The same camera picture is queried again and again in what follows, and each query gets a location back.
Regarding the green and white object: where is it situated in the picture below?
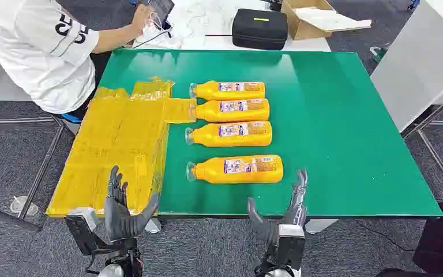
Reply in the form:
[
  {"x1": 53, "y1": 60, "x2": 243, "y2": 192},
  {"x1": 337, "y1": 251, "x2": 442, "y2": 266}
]
[{"x1": 369, "y1": 45, "x2": 389, "y2": 65}]

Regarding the white table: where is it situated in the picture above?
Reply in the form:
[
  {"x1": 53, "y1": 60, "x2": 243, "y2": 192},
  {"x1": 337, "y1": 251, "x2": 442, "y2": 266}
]
[{"x1": 133, "y1": 0, "x2": 332, "y2": 53}]

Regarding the white flat board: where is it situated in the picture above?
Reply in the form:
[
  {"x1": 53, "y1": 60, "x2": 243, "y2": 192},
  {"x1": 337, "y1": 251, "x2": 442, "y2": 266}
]
[{"x1": 295, "y1": 6, "x2": 373, "y2": 33}]

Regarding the dark tablet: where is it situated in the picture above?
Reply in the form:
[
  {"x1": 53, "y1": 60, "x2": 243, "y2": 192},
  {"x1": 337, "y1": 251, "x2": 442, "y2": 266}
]
[{"x1": 141, "y1": 0, "x2": 175, "y2": 30}]

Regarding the pale grey table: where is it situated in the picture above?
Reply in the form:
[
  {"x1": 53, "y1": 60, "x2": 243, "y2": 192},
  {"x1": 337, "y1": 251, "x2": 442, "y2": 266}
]
[{"x1": 370, "y1": 0, "x2": 443, "y2": 133}]

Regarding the green table mat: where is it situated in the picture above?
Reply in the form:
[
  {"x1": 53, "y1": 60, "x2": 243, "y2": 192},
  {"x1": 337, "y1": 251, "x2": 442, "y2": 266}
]
[{"x1": 98, "y1": 48, "x2": 443, "y2": 218}]

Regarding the white table foot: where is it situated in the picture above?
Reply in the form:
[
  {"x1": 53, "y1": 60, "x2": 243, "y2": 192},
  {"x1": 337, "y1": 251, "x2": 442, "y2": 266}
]
[
  {"x1": 305, "y1": 218, "x2": 339, "y2": 235},
  {"x1": 144, "y1": 217, "x2": 162, "y2": 234}
]

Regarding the thin black floor cable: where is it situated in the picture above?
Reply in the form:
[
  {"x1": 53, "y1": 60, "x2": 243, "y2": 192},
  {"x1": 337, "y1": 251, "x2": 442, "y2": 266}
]
[{"x1": 354, "y1": 220, "x2": 416, "y2": 253}]

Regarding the yellow plastic sheet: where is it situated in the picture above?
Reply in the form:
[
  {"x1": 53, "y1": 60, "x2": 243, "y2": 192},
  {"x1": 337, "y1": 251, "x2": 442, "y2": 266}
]
[{"x1": 46, "y1": 77, "x2": 198, "y2": 218}]

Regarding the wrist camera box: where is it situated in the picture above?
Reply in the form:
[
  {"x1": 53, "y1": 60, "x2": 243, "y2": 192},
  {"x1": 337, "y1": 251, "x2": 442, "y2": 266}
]
[
  {"x1": 274, "y1": 224, "x2": 307, "y2": 269},
  {"x1": 65, "y1": 207, "x2": 108, "y2": 256}
]

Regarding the orange drink bottle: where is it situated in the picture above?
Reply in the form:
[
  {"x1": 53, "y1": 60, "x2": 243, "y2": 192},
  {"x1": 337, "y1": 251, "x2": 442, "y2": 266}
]
[
  {"x1": 190, "y1": 98, "x2": 271, "y2": 123},
  {"x1": 189, "y1": 80, "x2": 266, "y2": 102},
  {"x1": 185, "y1": 121, "x2": 273, "y2": 148},
  {"x1": 186, "y1": 154, "x2": 284, "y2": 185}
]

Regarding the metal table frame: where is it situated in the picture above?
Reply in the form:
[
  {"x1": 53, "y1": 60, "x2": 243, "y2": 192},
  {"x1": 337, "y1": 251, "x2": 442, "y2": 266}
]
[
  {"x1": 401, "y1": 85, "x2": 443, "y2": 208},
  {"x1": 0, "y1": 116, "x2": 66, "y2": 233}
]

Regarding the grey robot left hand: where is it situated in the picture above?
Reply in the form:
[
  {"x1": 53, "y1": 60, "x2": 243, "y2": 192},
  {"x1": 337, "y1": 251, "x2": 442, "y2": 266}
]
[{"x1": 104, "y1": 165, "x2": 161, "y2": 243}]

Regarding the person's right hand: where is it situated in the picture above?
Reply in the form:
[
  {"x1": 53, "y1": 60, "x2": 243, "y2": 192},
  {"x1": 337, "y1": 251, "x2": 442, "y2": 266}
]
[{"x1": 131, "y1": 3, "x2": 157, "y2": 36}]

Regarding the clear round floor disc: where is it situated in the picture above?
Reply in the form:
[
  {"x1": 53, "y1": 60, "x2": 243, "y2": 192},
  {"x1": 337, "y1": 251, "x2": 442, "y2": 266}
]
[{"x1": 9, "y1": 195, "x2": 39, "y2": 217}]

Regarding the small black device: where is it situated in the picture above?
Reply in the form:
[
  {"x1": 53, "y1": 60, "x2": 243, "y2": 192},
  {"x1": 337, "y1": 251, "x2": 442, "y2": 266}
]
[{"x1": 260, "y1": 0, "x2": 283, "y2": 12}]

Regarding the person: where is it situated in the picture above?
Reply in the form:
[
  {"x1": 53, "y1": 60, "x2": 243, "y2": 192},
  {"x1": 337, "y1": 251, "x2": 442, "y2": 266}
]
[{"x1": 0, "y1": 0, "x2": 157, "y2": 115}]

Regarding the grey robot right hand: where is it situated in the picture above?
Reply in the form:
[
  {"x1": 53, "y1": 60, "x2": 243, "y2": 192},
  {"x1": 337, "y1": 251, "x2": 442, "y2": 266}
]
[{"x1": 246, "y1": 169, "x2": 309, "y2": 246}]

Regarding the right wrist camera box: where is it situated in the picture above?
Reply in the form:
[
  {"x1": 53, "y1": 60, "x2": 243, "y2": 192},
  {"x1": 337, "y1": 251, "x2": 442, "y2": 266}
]
[{"x1": 274, "y1": 224, "x2": 307, "y2": 269}]

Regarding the black zip case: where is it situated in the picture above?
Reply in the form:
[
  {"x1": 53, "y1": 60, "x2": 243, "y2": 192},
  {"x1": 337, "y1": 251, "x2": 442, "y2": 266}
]
[{"x1": 231, "y1": 8, "x2": 289, "y2": 51}]

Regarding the brown cardboard box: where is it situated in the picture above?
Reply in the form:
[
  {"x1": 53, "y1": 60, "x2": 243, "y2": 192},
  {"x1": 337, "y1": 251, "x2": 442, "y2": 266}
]
[{"x1": 281, "y1": 0, "x2": 336, "y2": 42}]

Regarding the white cable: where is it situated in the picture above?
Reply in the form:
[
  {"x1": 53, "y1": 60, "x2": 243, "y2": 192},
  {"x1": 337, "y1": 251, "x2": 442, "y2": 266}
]
[{"x1": 148, "y1": 12, "x2": 167, "y2": 32}]

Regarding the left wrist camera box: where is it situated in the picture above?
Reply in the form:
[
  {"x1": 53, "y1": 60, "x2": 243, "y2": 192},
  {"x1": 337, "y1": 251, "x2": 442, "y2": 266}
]
[{"x1": 65, "y1": 207, "x2": 108, "y2": 256}]

